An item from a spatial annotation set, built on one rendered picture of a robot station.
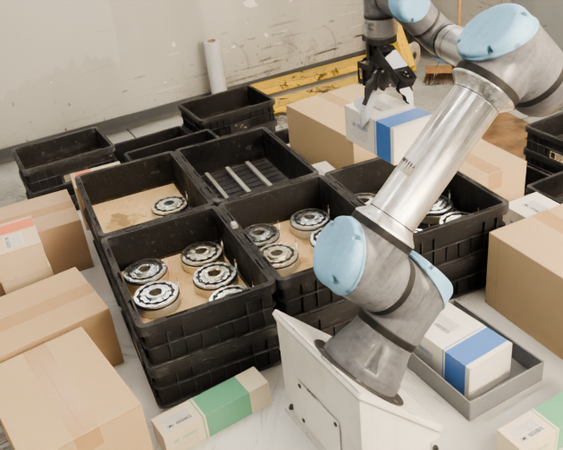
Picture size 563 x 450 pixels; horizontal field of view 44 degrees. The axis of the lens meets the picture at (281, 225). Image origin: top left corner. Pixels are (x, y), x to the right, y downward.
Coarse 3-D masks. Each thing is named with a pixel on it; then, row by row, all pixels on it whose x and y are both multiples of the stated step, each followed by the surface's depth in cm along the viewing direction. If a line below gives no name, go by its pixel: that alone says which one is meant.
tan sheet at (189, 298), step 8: (176, 256) 174; (224, 256) 172; (168, 264) 172; (176, 264) 171; (176, 272) 168; (184, 272) 168; (168, 280) 165; (176, 280) 165; (184, 280) 165; (192, 280) 164; (240, 280) 162; (184, 288) 162; (192, 288) 162; (184, 296) 159; (192, 296) 159; (200, 296) 159; (184, 304) 156; (192, 304) 156; (144, 320) 153; (152, 320) 153
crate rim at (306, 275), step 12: (300, 180) 182; (324, 180) 180; (264, 192) 178; (336, 192) 175; (228, 204) 175; (228, 216) 169; (240, 228) 164; (264, 264) 149; (276, 276) 145; (288, 276) 145; (300, 276) 145; (312, 276) 146; (288, 288) 145
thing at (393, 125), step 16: (384, 96) 172; (352, 112) 167; (384, 112) 163; (400, 112) 162; (416, 112) 161; (352, 128) 170; (368, 128) 163; (384, 128) 157; (400, 128) 155; (416, 128) 157; (368, 144) 165; (384, 144) 159; (400, 144) 157
